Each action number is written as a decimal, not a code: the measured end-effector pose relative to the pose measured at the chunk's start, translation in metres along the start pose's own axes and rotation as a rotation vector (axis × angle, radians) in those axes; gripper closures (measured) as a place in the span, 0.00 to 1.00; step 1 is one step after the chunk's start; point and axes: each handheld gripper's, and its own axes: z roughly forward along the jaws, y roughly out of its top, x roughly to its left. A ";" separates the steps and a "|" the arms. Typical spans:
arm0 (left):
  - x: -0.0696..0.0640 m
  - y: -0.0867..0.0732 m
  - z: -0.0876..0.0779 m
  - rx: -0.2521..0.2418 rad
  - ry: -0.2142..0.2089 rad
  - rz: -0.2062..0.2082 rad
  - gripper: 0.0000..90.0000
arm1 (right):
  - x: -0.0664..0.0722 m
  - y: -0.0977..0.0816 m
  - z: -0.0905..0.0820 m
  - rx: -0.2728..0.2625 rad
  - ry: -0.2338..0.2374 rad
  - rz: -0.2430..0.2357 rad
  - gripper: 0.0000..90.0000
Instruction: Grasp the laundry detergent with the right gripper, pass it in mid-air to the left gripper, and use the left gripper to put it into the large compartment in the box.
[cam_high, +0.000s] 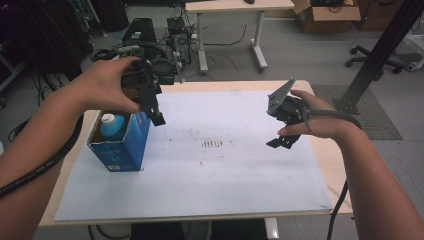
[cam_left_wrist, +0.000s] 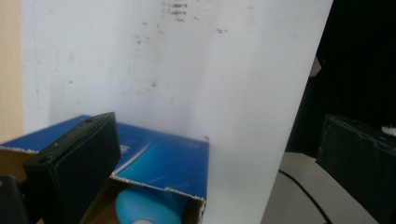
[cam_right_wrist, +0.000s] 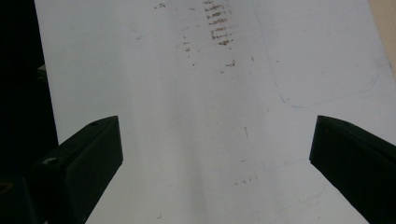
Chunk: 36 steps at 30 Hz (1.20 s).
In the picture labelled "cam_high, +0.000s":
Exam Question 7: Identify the brown cardboard box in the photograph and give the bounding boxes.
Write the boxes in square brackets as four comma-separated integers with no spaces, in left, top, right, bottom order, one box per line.
[291,0,362,34]

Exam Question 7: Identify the blue cardboard box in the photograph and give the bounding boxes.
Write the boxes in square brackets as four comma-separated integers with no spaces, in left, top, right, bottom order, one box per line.
[86,110,152,173]

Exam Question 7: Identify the white table mat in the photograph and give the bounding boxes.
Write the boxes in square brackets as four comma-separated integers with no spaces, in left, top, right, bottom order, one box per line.
[54,89,334,222]

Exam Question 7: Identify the person's left hand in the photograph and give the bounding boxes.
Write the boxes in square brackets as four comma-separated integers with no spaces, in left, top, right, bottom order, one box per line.
[71,55,143,114]

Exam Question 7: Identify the black floor cable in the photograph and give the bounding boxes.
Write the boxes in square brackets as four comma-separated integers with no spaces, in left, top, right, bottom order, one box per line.
[203,24,248,48]

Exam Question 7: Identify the grey floor mat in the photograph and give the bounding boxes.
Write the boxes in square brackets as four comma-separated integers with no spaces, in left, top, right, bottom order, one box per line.
[311,83,404,141]

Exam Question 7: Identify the black computer tower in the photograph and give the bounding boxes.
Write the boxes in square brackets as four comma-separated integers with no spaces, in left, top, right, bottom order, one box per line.
[166,16,193,68]

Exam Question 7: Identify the black metal post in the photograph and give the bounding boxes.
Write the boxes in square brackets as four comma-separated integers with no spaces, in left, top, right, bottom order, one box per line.
[333,0,424,116]

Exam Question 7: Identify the person's right hand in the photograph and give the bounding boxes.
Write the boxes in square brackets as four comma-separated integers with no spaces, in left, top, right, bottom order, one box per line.
[277,89,363,141]

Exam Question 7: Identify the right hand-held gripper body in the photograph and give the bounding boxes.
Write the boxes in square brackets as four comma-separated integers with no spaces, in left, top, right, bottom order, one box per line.
[266,77,310,127]

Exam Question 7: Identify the black case with green label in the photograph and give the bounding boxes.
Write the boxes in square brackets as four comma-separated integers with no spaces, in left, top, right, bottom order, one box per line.
[121,17,158,47]

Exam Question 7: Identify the black spiral-wrapped cable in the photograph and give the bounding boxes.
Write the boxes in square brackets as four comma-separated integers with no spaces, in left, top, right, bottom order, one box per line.
[0,114,85,198]

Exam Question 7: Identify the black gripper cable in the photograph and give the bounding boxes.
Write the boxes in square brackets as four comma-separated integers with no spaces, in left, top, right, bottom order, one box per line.
[301,108,363,240]

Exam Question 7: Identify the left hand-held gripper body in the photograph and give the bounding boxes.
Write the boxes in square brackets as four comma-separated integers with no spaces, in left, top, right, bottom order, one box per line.
[117,44,163,108]

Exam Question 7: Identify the blue plastic bottle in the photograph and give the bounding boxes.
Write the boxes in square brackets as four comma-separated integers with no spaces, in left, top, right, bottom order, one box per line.
[99,113,128,141]

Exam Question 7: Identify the black curtain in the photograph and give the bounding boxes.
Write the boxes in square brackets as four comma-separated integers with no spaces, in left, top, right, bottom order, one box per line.
[0,0,95,82]

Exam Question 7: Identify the black office chair base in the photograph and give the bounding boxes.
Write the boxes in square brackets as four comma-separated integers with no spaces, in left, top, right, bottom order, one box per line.
[345,45,406,75]

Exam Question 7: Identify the white-legged wooden desk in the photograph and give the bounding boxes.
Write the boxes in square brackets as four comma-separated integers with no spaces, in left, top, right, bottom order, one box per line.
[185,0,296,75]

